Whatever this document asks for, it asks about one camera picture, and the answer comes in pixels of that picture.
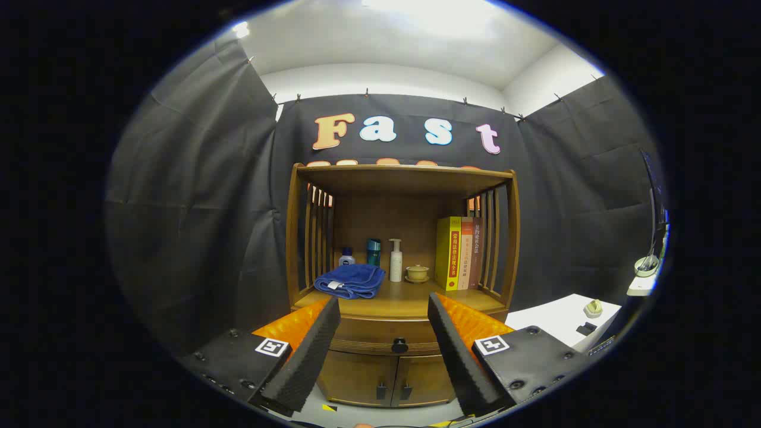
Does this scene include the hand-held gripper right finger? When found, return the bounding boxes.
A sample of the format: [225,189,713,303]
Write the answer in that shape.
[427,291,595,418]

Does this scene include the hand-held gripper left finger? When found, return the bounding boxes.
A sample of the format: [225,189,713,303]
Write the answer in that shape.
[178,296,342,418]

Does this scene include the wooden cabinet door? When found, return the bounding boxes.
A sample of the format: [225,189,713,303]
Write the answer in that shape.
[391,355,457,408]
[318,351,399,408]

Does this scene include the wooden countertop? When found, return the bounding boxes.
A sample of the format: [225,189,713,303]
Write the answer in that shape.
[293,278,507,319]

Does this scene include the white drawer cabinet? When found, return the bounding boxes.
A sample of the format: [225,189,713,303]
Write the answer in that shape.
[504,293,623,354]

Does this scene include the brown wooden cabinet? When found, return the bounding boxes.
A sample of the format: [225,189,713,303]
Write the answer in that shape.
[285,162,521,410]

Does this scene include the blue folded towel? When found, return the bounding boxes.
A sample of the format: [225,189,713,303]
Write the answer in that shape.
[314,263,387,300]

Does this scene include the yellow thick book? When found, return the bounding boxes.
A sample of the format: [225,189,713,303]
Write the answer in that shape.
[435,216,463,292]

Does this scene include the dark red book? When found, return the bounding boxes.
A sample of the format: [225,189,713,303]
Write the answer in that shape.
[468,217,483,289]

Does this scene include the white pump bottle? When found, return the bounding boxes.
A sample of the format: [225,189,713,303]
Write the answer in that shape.
[389,238,404,282]

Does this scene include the white shelf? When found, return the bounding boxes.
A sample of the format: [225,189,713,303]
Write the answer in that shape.
[626,273,658,297]

